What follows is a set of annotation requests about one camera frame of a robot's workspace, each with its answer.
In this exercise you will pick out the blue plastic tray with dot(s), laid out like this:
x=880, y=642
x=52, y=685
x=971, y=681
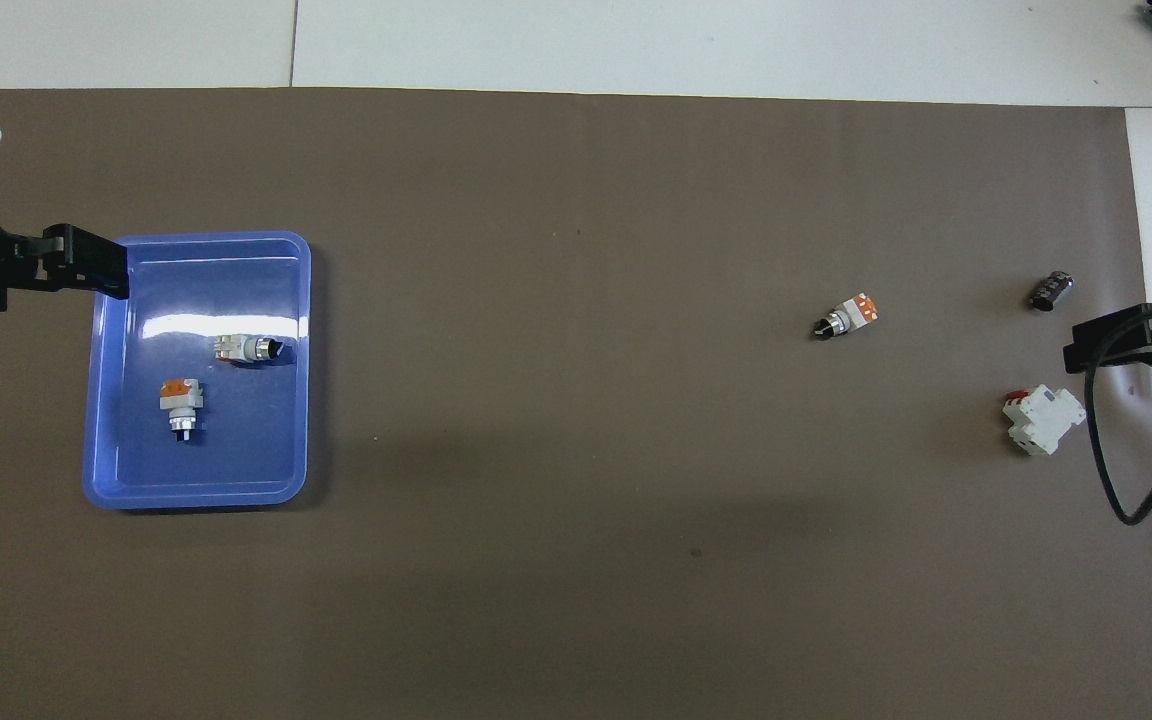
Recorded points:
x=236, y=450

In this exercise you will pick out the small black terminal block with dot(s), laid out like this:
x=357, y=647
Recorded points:
x=1051, y=290

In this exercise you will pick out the white red circuit breaker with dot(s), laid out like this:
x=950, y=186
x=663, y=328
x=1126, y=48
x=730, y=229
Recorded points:
x=1044, y=418

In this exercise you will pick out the brown table mat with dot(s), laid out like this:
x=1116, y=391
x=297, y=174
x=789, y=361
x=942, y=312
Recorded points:
x=576, y=200

